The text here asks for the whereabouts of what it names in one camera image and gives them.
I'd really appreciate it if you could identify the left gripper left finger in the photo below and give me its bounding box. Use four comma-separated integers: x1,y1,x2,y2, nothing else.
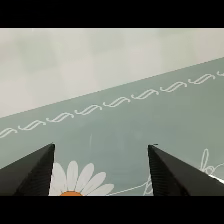
0,142,56,197

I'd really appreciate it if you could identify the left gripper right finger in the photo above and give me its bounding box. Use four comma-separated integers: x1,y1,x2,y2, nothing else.
147,144,224,197

